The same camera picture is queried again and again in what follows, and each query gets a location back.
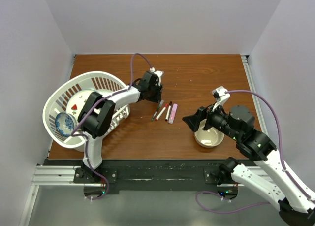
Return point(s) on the clear pen cap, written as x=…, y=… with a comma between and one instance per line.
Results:
x=161, y=103

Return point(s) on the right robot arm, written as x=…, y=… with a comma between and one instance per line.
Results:
x=295, y=208

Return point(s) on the white marker black tip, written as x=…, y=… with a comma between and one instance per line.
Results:
x=168, y=111

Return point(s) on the pink highlighter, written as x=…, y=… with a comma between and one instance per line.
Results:
x=173, y=113

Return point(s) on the watermelon pattern plate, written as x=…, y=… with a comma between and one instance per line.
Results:
x=77, y=102

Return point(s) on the beige bowl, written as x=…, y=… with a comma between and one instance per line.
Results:
x=208, y=138

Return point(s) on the green pen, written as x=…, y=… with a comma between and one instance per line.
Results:
x=154, y=115

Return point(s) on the black mounting base plate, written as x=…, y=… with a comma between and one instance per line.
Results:
x=156, y=175

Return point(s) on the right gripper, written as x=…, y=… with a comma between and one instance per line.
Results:
x=193, y=121

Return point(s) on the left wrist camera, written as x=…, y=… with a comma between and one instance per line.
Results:
x=159, y=75

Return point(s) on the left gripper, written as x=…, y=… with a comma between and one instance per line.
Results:
x=157, y=98

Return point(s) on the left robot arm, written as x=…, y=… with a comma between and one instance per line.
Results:
x=96, y=115

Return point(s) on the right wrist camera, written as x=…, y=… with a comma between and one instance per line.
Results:
x=221, y=95

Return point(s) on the white marker red tip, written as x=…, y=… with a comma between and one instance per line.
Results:
x=161, y=112

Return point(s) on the white laundry basket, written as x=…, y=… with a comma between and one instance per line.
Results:
x=102, y=82

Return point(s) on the blue patterned bowl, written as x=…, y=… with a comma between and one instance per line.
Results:
x=65, y=124

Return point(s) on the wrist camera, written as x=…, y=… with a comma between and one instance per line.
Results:
x=221, y=95
x=159, y=75

